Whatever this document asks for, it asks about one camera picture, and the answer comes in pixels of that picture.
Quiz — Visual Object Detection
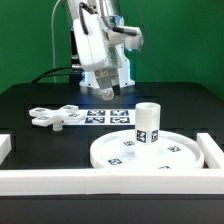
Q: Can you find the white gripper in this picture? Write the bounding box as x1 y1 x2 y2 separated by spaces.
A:
73 14 122 100

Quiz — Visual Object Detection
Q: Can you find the white round table top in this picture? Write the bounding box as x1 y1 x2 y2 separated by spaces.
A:
90 129 204 170

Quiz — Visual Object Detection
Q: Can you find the white cross-shaped table base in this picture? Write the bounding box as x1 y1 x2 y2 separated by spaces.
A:
29 105 85 131

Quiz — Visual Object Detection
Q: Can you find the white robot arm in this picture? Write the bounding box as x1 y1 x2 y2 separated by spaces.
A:
67 0 141 100

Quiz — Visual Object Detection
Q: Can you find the white marker sheet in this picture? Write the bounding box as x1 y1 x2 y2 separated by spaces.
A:
63 108 137 127

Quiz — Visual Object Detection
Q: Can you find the white U-shaped fence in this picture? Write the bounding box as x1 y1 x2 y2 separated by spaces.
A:
0 133 224 196

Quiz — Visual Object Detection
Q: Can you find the black camera stand pole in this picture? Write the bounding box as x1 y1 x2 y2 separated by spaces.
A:
69 29 81 86

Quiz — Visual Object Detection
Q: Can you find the black cable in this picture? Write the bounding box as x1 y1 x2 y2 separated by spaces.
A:
31 64 85 84

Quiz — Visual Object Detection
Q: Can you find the white cable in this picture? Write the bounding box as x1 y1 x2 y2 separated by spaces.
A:
50 0 63 84

